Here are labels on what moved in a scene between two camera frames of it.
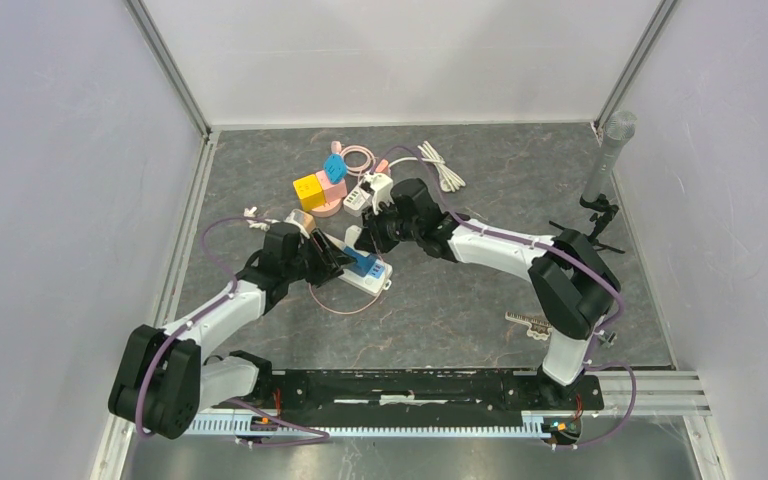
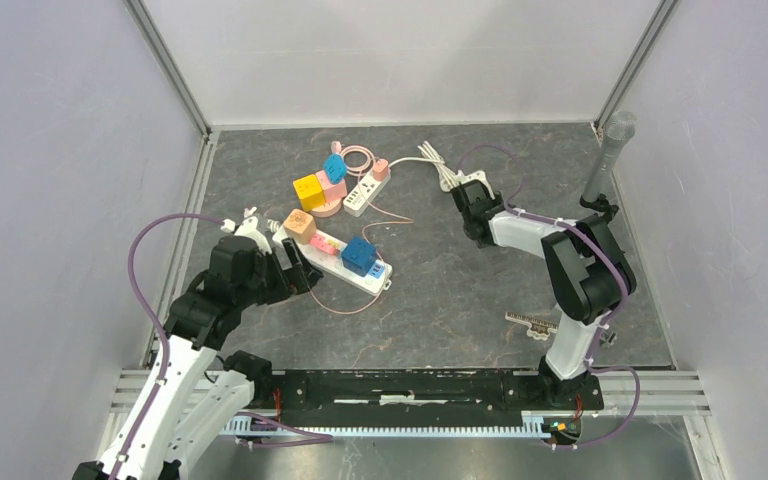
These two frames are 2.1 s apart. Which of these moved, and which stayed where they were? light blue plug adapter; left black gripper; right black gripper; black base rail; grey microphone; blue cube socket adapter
Moved: right black gripper; left black gripper
Stayed: black base rail; blue cube socket adapter; grey microphone; light blue plug adapter
